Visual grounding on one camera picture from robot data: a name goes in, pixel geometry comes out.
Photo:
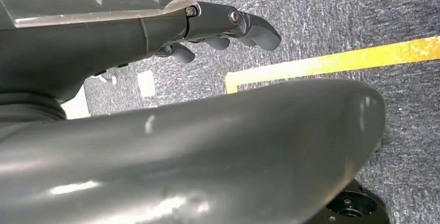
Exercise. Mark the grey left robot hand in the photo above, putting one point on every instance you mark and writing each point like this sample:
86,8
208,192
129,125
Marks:
86,40

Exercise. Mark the small white scrap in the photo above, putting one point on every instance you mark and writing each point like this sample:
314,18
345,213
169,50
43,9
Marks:
110,77

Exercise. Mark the small white floor patch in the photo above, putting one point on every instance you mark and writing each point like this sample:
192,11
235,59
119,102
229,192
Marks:
146,83

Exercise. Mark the ribbed grey left arm sleeve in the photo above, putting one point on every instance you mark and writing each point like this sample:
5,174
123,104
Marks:
27,110

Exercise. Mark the smooth grey robot body shell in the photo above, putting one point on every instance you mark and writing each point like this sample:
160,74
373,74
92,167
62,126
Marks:
206,153

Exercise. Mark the yellow floor tape line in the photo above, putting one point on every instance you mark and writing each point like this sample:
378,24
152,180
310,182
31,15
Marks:
330,62

